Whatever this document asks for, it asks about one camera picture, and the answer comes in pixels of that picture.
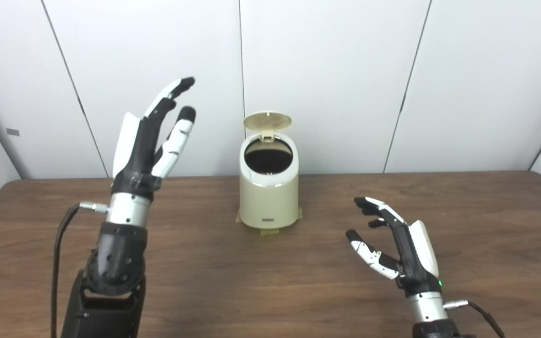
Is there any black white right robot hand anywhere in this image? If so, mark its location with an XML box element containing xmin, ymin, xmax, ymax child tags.
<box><xmin>346</xmin><ymin>196</ymin><xmax>442</xmax><ymax>297</ymax></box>

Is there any cream round bin lid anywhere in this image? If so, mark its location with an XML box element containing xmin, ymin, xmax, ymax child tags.
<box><xmin>243</xmin><ymin>111</ymin><xmax>293</xmax><ymax>141</ymax></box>

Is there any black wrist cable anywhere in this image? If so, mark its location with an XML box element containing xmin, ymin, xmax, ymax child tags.
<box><xmin>443</xmin><ymin>300</ymin><xmax>506</xmax><ymax>338</ymax></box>
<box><xmin>51</xmin><ymin>201</ymin><xmax>110</xmax><ymax>338</ymax></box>

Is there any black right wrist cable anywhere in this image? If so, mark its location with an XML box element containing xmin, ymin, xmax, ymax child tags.
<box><xmin>443</xmin><ymin>300</ymin><xmax>506</xmax><ymax>338</ymax></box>

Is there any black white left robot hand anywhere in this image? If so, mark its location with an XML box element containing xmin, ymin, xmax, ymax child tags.
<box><xmin>112</xmin><ymin>77</ymin><xmax>197</xmax><ymax>200</ymax></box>

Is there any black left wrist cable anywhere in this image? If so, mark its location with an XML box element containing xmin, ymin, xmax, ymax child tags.
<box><xmin>51</xmin><ymin>201</ymin><xmax>110</xmax><ymax>338</ymax></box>

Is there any cream-colored bin body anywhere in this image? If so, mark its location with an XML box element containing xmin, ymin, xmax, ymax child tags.
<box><xmin>239</xmin><ymin>132</ymin><xmax>299</xmax><ymax>230</ymax></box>

